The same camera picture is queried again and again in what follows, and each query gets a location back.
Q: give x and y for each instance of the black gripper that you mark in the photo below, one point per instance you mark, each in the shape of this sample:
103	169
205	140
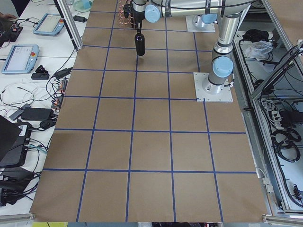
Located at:
138	14

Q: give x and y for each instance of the dark wine bottle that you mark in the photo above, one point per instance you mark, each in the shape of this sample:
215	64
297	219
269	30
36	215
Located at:
139	43
128	12

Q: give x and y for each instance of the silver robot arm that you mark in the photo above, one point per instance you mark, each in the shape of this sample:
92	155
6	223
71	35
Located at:
204	20
220	18

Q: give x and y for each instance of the dark wine bottle in basket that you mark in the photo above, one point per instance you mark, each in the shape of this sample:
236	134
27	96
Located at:
128	12

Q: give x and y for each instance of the blue foam cube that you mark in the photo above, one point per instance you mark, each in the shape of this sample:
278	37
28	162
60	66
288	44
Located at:
86	3

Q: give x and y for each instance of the green glass plate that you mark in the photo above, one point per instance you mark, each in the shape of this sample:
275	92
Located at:
78	6

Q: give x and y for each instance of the far teach pendant tablet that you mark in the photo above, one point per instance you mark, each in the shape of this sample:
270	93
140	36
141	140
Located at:
49	25

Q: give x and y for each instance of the teach pendant tablet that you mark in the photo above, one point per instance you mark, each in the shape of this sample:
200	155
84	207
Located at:
49	25
21	59

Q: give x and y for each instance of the near teach pendant tablet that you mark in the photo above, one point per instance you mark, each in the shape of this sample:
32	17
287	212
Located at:
21	59

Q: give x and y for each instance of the black power brick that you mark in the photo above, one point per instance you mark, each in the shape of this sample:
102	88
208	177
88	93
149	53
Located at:
37	114

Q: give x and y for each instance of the black laptop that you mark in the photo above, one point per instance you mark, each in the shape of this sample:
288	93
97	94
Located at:
14	138

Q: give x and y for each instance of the copper wire wine basket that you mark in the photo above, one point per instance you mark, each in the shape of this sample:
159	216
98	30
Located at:
123	23

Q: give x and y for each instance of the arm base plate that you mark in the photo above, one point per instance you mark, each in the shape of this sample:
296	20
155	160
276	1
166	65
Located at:
208	92
191	28

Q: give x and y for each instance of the aluminium frame post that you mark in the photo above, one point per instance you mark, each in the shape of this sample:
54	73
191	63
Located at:
69	22

